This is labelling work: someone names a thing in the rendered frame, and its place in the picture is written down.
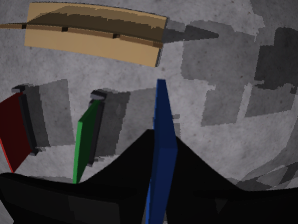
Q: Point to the dark green notched board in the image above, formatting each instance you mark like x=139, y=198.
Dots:
x=84, y=140

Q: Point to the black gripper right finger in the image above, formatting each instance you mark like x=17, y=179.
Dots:
x=200, y=195

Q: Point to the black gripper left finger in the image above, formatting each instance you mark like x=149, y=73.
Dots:
x=115, y=195

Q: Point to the dark blue notched board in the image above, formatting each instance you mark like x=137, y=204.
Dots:
x=164, y=157

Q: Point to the tan slotted board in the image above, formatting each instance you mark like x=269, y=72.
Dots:
x=124, y=35

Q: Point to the red board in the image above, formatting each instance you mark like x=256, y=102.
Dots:
x=13, y=139

